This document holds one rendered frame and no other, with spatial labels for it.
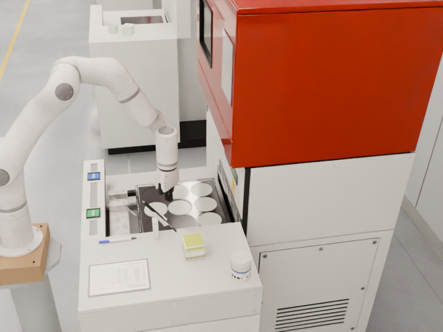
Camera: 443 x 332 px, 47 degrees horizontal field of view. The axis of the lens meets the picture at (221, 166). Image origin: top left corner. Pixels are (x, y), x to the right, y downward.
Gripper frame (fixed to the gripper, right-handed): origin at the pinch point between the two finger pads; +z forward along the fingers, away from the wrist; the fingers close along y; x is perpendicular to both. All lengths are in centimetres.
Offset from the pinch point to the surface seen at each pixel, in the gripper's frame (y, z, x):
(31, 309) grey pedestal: 53, 42, -32
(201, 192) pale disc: -20.8, 10.2, 1.0
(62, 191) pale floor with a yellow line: -54, 101, -152
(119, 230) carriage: 18.0, 12.3, -11.6
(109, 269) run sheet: 41.4, 3.5, 7.5
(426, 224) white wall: -167, 89, 78
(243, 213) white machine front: -9.1, -0.5, 31.0
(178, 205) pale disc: -7.6, 10.1, -1.4
